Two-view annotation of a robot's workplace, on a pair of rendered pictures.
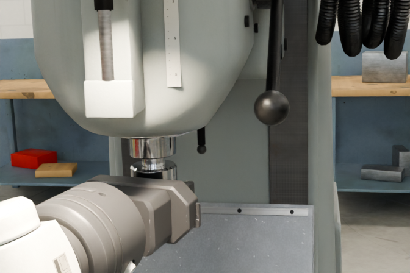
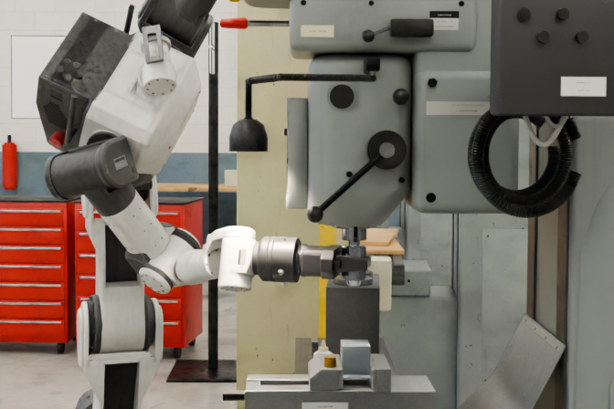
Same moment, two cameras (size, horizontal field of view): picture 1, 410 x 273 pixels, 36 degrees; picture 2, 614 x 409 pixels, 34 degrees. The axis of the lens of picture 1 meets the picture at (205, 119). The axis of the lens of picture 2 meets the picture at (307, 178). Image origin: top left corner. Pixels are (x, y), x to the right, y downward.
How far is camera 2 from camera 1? 1.84 m
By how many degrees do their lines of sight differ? 79
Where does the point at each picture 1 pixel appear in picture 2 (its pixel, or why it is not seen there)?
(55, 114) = not seen: outside the picture
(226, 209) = (543, 334)
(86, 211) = (267, 241)
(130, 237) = (280, 258)
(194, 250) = (522, 359)
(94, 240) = (259, 250)
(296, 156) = (562, 299)
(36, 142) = not seen: outside the picture
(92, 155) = not seen: outside the picture
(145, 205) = (301, 251)
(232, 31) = (324, 177)
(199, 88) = (313, 202)
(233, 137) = (551, 275)
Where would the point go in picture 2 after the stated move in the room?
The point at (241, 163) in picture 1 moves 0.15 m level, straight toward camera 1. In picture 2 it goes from (553, 298) to (475, 299)
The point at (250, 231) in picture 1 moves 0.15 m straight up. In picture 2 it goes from (540, 355) to (542, 275)
